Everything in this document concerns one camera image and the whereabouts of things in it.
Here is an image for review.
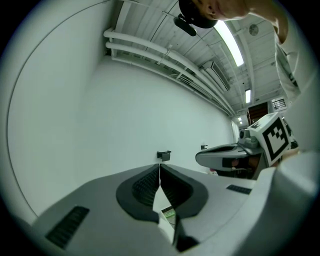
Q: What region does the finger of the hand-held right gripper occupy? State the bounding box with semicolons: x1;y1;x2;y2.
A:
195;147;251;172
206;143;243;151

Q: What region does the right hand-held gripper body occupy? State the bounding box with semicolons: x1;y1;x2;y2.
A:
238;111;292;180

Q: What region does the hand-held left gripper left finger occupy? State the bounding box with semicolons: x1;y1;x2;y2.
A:
32;163;177;256

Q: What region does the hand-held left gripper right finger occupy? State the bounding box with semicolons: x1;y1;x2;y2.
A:
160;163;258;253

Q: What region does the person's right forearm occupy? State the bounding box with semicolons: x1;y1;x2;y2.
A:
276;147;301;166

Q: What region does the brown door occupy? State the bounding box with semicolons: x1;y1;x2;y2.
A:
247;101;269;126

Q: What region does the person's light grey shirt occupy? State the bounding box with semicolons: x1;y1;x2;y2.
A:
273;24;318;106

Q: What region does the white air conditioner unit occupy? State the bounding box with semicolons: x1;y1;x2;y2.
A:
199;60;232;92

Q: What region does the long ceiling light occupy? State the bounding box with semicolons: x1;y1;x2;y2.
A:
213;19;245;67

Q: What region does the white ceiling pipe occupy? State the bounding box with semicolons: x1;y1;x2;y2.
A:
105;41;235;116
103;27;236;115

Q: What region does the person's head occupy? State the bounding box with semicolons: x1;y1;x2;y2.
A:
178;0;288;45

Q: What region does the black wall paper holder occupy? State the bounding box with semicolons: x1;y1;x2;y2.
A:
156;150;172;162

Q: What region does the black head camera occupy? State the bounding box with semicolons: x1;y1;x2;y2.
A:
173;13;198;37

